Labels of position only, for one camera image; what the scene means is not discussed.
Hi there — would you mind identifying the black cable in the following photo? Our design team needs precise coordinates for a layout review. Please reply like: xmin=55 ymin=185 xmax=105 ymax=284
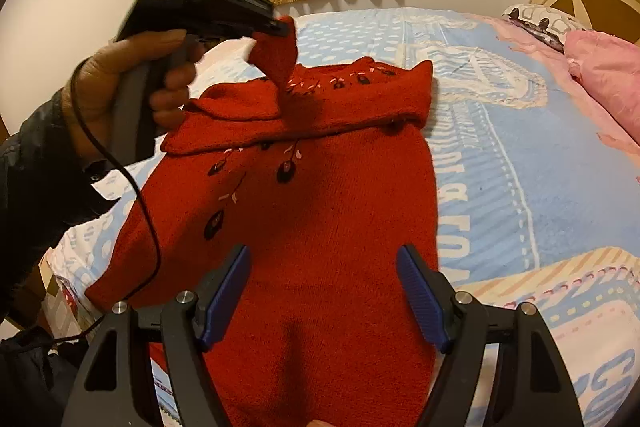
xmin=70 ymin=57 xmax=162 ymax=343

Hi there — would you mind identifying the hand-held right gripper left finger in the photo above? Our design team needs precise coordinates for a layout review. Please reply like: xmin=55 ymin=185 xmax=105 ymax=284
xmin=60 ymin=244 xmax=252 ymax=427

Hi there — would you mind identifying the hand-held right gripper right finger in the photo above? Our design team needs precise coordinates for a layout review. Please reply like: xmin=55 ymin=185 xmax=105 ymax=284
xmin=396 ymin=244 xmax=586 ymax=427

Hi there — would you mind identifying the white patterned pillow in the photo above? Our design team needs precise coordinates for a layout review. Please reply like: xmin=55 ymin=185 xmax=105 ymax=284
xmin=501 ymin=3 xmax=591 ymax=54

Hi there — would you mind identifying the red knitted sweater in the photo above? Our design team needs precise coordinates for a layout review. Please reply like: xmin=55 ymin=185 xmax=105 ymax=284
xmin=85 ymin=14 xmax=443 ymax=427

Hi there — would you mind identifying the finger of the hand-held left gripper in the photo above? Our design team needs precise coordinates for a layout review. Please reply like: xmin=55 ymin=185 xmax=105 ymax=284
xmin=235 ymin=9 xmax=296 ymax=42

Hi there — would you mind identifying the person's left hand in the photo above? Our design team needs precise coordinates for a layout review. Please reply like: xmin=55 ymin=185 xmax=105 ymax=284
xmin=64 ymin=28 xmax=207 ymax=158

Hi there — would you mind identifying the pink pillow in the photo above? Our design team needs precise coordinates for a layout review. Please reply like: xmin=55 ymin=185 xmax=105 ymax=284
xmin=565 ymin=29 xmax=640 ymax=118

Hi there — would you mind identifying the pink bed sheet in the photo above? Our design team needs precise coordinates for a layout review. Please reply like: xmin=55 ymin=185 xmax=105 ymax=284
xmin=480 ymin=14 xmax=640 ymax=182

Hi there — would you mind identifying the dark cloth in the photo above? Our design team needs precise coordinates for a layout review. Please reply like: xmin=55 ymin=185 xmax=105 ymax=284
xmin=0 ymin=327 xmax=86 ymax=427

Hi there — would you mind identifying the cardboard box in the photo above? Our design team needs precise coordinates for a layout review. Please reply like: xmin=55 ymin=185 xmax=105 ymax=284
xmin=40 ymin=252 xmax=101 ymax=343

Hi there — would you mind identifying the blue printed blanket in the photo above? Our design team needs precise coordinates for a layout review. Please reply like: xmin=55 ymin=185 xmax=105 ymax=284
xmin=50 ymin=7 xmax=640 ymax=427

